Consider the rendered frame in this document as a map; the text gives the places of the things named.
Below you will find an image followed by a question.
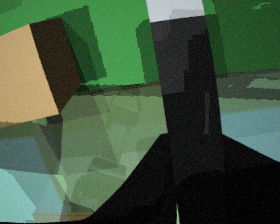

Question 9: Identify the green putting mat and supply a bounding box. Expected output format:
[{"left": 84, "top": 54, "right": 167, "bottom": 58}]
[{"left": 0, "top": 0, "right": 280, "bottom": 93}]

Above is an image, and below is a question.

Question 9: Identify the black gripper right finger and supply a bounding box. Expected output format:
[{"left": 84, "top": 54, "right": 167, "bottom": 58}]
[{"left": 222, "top": 133, "right": 280, "bottom": 224}]

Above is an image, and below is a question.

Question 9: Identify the brown cube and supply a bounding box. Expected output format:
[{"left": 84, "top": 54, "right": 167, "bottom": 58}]
[{"left": 0, "top": 18, "right": 81, "bottom": 127}]

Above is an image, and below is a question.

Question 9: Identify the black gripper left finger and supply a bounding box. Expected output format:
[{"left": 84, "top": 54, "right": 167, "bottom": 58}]
[{"left": 40, "top": 133, "right": 177, "bottom": 224}]

